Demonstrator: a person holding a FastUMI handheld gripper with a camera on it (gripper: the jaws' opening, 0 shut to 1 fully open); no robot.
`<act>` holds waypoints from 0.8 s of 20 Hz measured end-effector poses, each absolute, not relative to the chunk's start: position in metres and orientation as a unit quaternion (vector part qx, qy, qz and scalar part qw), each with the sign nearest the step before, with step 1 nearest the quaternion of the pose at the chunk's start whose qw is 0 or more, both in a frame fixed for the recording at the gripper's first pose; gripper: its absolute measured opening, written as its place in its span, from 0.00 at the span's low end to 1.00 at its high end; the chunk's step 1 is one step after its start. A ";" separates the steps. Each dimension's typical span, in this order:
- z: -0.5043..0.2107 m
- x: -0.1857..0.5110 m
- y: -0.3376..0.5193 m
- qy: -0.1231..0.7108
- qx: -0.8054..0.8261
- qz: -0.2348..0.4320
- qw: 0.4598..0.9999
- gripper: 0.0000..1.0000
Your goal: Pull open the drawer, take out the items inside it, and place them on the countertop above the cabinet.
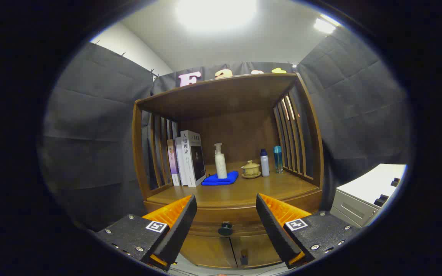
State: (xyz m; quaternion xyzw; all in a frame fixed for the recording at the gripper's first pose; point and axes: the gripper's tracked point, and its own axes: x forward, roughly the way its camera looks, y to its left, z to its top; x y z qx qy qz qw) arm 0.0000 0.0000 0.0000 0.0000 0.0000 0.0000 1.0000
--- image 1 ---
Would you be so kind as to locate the grey metal filing cabinet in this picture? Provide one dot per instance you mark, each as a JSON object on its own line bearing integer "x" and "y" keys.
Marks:
{"x": 355, "y": 207}

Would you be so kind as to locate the wooden cabinet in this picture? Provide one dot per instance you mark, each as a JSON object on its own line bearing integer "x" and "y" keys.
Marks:
{"x": 240, "y": 134}

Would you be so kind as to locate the small ceiling light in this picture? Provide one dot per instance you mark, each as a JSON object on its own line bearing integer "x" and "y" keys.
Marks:
{"x": 324, "y": 25}

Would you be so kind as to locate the purple book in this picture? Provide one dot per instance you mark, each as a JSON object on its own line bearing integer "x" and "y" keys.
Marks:
{"x": 172, "y": 161}

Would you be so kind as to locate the wooden countertop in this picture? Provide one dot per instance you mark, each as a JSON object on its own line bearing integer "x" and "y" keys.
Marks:
{"x": 244, "y": 191}

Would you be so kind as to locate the folded blue cloth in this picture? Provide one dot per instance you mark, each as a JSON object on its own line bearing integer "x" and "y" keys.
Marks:
{"x": 215, "y": 180}

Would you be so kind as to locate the clear blue bottle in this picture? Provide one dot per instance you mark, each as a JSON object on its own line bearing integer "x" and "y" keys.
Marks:
{"x": 278, "y": 159}

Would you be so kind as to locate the yellow lidded teacup with saucer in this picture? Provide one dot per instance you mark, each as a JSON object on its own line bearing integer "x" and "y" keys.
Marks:
{"x": 251, "y": 169}

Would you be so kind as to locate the thick white portrait book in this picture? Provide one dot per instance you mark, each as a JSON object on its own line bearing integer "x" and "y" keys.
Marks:
{"x": 192, "y": 161}

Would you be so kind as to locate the wooden drawer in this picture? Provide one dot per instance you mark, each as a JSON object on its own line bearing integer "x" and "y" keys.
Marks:
{"x": 225, "y": 212}

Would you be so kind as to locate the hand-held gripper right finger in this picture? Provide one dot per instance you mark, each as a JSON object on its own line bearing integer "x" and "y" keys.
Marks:
{"x": 274, "y": 230}

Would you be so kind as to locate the large ceiling light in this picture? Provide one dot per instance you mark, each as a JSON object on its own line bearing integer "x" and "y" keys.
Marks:
{"x": 215, "y": 13}

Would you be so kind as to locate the wooden cabinet door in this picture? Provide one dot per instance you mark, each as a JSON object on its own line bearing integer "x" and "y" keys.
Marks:
{"x": 259, "y": 249}
{"x": 209, "y": 249}

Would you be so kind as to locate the white pump bottle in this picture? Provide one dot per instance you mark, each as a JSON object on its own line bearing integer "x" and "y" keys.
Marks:
{"x": 221, "y": 165}

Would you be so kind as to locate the black drawer knob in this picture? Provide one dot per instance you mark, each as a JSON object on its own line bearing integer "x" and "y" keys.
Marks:
{"x": 225, "y": 228}

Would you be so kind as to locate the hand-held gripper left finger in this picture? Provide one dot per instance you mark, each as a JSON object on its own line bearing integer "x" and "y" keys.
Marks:
{"x": 178, "y": 230}

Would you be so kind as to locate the thin white book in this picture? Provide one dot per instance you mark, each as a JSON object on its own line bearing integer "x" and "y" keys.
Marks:
{"x": 180, "y": 165}

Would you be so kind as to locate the white bottle dark blue cap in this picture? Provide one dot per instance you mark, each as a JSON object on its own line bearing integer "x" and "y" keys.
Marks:
{"x": 264, "y": 165}

